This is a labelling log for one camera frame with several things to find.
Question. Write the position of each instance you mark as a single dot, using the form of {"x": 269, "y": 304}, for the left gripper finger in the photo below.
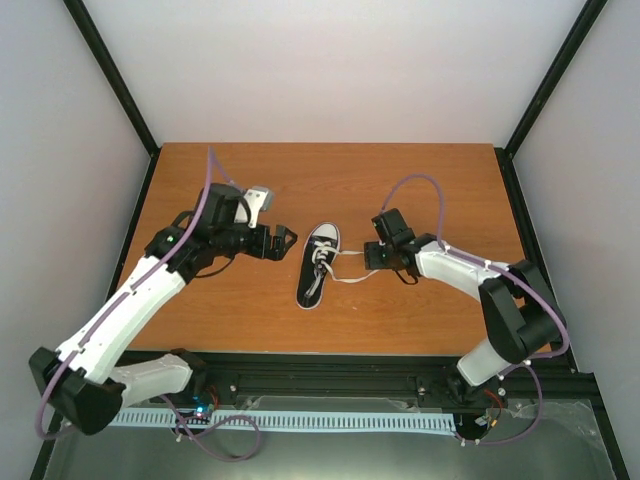
{"x": 280, "y": 247}
{"x": 284, "y": 233}

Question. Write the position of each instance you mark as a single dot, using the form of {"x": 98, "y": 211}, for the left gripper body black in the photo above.
{"x": 261, "y": 248}

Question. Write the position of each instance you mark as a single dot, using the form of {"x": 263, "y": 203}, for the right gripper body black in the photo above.
{"x": 379, "y": 261}

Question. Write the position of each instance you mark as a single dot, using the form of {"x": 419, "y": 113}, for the white shoelace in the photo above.
{"x": 345, "y": 280}

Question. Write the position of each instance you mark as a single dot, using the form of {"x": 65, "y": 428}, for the black white canvas sneaker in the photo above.
{"x": 325, "y": 231}

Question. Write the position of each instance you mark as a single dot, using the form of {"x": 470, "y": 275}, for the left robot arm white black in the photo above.
{"x": 81, "y": 379}

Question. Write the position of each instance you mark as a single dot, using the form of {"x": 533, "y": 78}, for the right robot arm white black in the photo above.
{"x": 521, "y": 315}

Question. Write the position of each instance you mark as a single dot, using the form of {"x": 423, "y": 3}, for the small circuit board with led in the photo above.
{"x": 205, "y": 405}

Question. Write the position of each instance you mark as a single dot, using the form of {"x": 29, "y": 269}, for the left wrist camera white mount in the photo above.
{"x": 252, "y": 202}

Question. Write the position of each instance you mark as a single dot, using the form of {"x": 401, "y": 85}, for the light blue slotted cable duct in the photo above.
{"x": 290, "y": 421}

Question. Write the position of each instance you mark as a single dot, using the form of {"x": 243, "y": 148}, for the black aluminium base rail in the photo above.
{"x": 426, "y": 381}

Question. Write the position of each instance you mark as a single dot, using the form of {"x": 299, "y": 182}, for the left black frame post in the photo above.
{"x": 99, "y": 50}

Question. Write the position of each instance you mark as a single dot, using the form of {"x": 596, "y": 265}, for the black frame post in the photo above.
{"x": 567, "y": 51}
{"x": 99, "y": 50}

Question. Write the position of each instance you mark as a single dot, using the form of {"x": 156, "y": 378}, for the right black frame post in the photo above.
{"x": 567, "y": 51}

